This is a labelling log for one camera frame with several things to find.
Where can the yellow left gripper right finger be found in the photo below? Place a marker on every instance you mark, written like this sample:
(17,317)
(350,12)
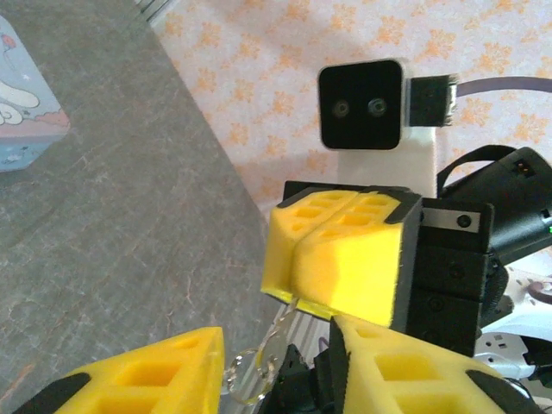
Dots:
(409,388)

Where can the black power plug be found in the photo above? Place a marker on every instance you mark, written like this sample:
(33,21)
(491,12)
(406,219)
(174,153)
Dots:
(539,358)

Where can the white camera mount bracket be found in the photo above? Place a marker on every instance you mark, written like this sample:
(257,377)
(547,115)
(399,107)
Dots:
(388,168)

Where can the white power strip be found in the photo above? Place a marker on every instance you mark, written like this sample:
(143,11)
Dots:
(504,328)

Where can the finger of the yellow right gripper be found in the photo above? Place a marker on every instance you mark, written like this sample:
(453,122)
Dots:
(280,254)
(353,276)

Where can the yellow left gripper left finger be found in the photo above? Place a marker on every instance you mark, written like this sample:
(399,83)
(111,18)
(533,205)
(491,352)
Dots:
(172,388)

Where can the cartoon print tin box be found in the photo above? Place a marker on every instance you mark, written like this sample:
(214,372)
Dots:
(26,108)

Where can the clear plastic piece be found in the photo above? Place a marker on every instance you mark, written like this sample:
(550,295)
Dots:
(280,332)

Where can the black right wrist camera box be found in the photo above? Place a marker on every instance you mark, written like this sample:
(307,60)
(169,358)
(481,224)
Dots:
(362,108)

